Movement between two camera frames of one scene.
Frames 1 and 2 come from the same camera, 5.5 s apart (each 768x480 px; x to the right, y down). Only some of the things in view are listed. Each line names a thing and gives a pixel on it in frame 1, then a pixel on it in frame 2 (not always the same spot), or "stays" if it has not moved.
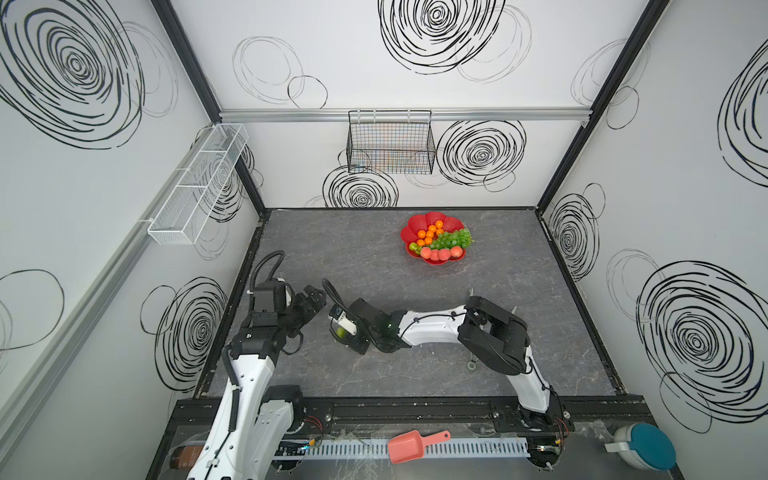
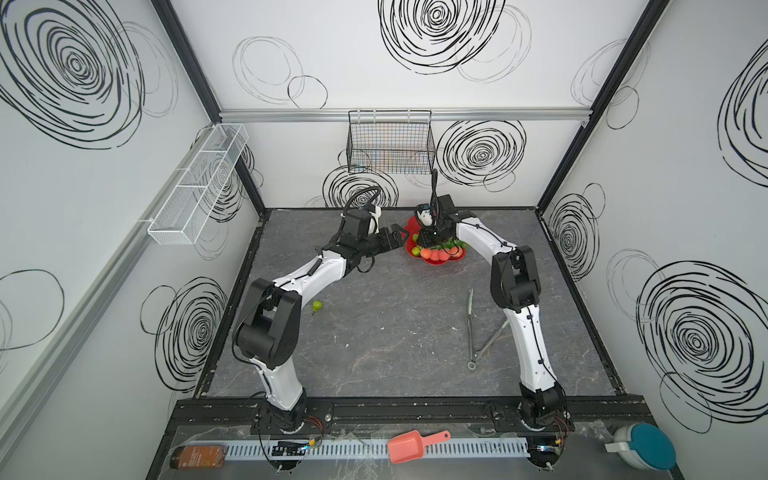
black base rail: x=467 y=414 stays
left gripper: x=302 y=310 → x=386 y=239
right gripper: x=357 y=324 → x=432 y=237
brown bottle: x=184 y=457 stays
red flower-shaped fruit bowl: x=421 y=222 stays
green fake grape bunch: x=459 y=238 stays
